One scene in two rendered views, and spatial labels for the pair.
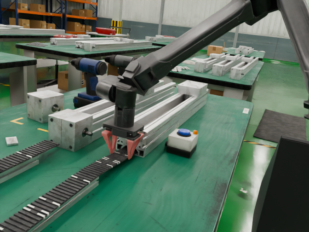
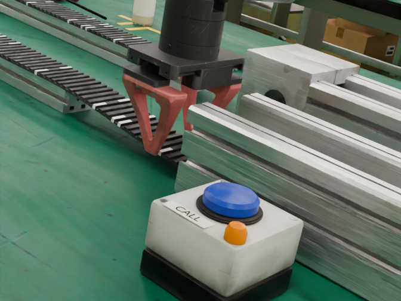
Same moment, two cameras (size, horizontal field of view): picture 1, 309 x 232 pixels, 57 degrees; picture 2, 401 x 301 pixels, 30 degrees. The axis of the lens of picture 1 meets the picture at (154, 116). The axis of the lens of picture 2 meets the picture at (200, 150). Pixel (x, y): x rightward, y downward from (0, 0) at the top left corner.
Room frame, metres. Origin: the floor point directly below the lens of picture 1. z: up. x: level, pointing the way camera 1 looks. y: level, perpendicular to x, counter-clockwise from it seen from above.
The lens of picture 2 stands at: (0.98, -0.56, 1.07)
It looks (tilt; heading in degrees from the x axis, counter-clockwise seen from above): 22 degrees down; 107
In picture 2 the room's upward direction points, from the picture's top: 11 degrees clockwise
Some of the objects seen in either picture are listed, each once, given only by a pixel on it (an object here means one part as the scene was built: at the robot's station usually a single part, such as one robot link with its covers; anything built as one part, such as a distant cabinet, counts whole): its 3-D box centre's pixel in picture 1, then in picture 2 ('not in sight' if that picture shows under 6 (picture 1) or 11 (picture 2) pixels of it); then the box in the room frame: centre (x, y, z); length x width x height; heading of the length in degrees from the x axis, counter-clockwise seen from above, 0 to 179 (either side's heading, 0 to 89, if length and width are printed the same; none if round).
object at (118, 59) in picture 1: (117, 76); not in sight; (1.47, 0.21, 0.89); 0.20 x 0.08 x 0.22; 74
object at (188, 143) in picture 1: (180, 141); (229, 241); (0.87, -0.09, 0.81); 0.10 x 0.08 x 0.06; 69
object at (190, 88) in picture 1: (192, 90); not in sight; (1.41, -0.17, 0.87); 0.16 x 0.11 x 0.07; 159
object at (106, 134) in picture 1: (117, 140); (190, 101); (0.76, 0.10, 0.84); 0.07 x 0.07 x 0.09; 69
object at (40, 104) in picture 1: (47, 106); not in sight; (1.03, 0.41, 0.83); 0.11 x 0.10 x 0.10; 61
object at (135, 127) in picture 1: (124, 118); (191, 32); (0.75, 0.08, 0.91); 0.10 x 0.07 x 0.07; 69
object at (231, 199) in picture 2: (184, 133); (230, 204); (0.87, -0.10, 0.84); 0.04 x 0.04 x 0.02
